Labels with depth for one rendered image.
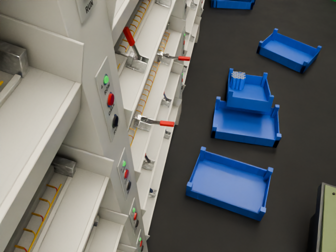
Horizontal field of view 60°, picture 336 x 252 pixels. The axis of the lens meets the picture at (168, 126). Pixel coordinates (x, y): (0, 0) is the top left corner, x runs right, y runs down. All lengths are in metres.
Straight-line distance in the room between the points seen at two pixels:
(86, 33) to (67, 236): 0.26
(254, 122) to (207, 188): 0.44
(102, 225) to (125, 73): 0.30
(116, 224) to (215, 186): 0.69
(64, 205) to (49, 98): 0.18
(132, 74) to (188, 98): 0.97
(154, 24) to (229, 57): 1.14
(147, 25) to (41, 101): 0.48
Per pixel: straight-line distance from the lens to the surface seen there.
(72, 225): 0.43
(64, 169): 0.44
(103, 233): 0.61
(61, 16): 0.27
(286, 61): 1.85
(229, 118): 1.47
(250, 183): 1.27
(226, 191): 1.23
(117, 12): 0.42
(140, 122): 0.72
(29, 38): 0.30
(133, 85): 0.57
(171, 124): 0.71
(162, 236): 1.14
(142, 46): 0.67
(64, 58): 0.30
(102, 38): 0.36
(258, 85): 1.68
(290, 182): 1.34
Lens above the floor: 1.08
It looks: 50 degrees down
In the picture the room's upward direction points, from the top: straight up
